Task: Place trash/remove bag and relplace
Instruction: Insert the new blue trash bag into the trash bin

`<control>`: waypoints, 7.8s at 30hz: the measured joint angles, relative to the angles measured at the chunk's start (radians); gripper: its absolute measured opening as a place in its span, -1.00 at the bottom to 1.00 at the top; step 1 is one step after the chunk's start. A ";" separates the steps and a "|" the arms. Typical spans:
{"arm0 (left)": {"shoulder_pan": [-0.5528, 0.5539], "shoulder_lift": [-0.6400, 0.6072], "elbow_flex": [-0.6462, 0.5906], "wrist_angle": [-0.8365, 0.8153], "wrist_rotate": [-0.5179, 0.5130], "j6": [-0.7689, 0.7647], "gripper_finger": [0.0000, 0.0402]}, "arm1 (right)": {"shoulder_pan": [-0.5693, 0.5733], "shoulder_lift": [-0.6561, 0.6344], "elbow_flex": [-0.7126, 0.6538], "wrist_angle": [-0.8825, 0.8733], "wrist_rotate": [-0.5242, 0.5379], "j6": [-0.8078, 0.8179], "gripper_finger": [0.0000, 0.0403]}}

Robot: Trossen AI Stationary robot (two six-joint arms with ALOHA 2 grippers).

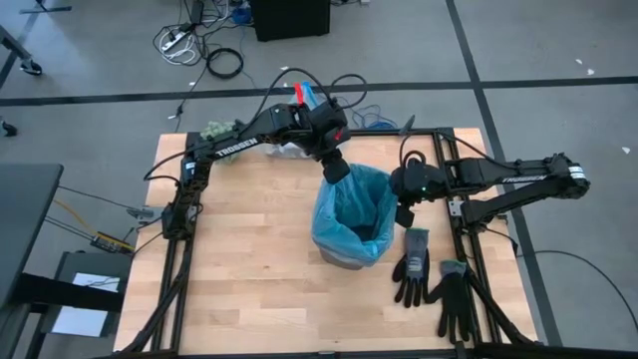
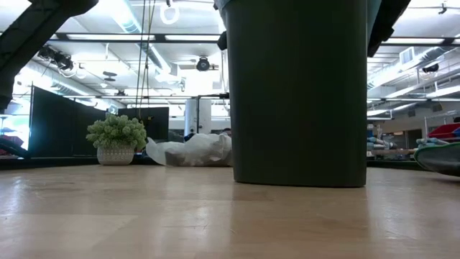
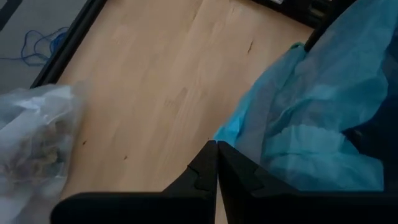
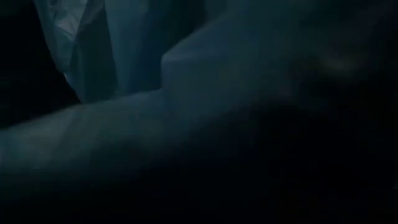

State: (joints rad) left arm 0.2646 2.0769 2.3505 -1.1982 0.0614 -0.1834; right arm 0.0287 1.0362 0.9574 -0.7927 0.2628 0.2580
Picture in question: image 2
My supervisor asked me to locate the dark grey trash bin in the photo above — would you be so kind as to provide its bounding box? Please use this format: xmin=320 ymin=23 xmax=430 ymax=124
xmin=219 ymin=0 xmax=369 ymax=188

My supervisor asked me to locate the translucent grey trash bag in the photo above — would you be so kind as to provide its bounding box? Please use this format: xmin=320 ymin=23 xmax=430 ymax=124
xmin=145 ymin=132 xmax=234 ymax=168

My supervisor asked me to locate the black metal stand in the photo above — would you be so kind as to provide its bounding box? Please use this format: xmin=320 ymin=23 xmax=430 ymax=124
xmin=195 ymin=92 xmax=231 ymax=135

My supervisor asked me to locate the white round pillar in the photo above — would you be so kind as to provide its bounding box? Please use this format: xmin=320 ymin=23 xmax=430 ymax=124
xmin=183 ymin=99 xmax=213 ymax=137

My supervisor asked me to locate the pale blue machine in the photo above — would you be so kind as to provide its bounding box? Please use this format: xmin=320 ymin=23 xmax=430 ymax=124
xmin=367 ymin=136 xmax=396 ymax=151

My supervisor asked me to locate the red item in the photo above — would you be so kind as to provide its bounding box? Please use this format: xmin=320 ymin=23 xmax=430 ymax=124
xmin=427 ymin=122 xmax=460 ymax=140

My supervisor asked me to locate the wooden bar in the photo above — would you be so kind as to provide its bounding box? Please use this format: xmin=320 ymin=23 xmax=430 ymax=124
xmin=367 ymin=148 xmax=417 ymax=156

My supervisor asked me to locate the green plant in white pot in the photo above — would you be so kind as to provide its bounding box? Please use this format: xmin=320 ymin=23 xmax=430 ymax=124
xmin=86 ymin=113 xmax=147 ymax=167

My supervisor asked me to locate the grey black printed work glove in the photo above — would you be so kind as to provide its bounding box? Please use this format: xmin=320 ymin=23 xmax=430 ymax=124
xmin=413 ymin=142 xmax=460 ymax=177

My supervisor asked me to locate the large black panel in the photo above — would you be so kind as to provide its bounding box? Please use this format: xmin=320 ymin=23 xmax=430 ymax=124
xmin=30 ymin=86 xmax=108 ymax=158

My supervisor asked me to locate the round black ceiling camera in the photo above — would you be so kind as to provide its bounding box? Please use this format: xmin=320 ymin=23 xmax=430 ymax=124
xmin=195 ymin=56 xmax=219 ymax=73

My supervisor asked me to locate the white hanging ring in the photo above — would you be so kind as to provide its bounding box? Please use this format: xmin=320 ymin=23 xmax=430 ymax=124
xmin=160 ymin=1 xmax=180 ymax=25

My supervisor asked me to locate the black ceiling camera cluster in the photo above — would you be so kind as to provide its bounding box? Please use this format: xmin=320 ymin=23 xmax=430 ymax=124
xmin=37 ymin=45 xmax=75 ymax=71

